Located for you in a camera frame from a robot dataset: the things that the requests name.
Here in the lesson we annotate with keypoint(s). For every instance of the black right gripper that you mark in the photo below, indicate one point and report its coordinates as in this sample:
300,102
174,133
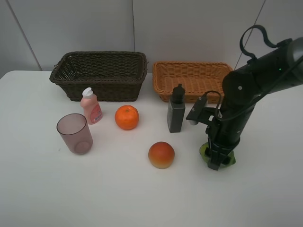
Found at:
222,136

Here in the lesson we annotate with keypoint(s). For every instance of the green lime fruit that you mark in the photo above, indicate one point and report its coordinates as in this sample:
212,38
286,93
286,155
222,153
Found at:
204,152

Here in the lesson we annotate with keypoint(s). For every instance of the red yellow peach fruit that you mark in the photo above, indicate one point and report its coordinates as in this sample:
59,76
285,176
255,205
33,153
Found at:
161,155

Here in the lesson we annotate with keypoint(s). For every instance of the dark green pump bottle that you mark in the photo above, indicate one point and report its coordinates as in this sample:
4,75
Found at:
176,109

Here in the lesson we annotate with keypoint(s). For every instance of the translucent purple plastic cup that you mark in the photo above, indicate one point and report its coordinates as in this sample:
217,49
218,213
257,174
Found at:
74,130

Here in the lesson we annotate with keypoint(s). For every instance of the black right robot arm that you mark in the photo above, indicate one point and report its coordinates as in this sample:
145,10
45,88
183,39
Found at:
278,70

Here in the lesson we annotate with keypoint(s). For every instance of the light orange wicker basket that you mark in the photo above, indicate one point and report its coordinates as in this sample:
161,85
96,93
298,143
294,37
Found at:
195,77

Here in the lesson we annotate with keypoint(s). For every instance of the orange tangerine fruit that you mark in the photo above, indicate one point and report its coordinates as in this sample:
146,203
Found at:
127,117

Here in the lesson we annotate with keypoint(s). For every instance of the pink bottle white cap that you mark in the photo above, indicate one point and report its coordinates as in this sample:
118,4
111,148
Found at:
91,107

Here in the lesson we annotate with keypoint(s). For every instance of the dark brown wicker basket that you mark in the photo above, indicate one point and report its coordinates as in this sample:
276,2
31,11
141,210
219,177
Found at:
114,76

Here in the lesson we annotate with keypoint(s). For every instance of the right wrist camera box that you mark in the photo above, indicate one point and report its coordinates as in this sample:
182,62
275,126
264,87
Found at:
200,113

